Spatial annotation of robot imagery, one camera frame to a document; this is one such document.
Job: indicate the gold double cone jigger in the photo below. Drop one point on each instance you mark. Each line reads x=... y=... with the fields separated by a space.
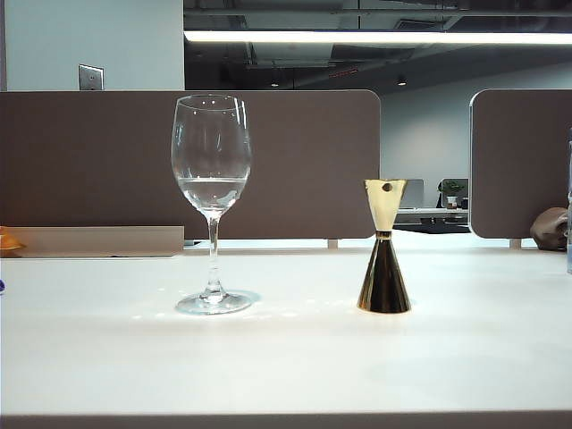
x=383 y=281

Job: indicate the clear stemmed wine glass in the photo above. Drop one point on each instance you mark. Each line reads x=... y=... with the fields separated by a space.
x=213 y=268

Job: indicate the white office desk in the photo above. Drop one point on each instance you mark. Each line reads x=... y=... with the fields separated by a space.
x=438 y=212

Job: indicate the small potted green plant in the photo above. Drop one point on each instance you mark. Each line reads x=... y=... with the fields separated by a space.
x=452 y=190

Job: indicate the black ceiling spot lamp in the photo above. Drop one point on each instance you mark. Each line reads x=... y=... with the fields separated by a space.
x=401 y=81

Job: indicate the long ceiling light strip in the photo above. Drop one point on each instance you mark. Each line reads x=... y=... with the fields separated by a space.
x=380 y=36

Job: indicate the wide brown desk partition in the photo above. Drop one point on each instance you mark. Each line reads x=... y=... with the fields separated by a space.
x=89 y=156

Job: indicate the narrow brown desk partition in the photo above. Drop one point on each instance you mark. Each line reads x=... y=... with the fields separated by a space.
x=523 y=156

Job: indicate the brown crumpled bag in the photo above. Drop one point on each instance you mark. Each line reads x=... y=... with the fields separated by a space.
x=549 y=228

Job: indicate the orange object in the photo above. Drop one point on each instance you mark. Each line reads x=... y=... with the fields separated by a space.
x=9 y=243

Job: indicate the clear plastic bottle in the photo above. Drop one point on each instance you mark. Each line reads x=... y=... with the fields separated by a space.
x=570 y=223

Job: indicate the metal wall switch plate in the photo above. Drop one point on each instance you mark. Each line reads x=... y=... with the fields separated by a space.
x=91 y=77

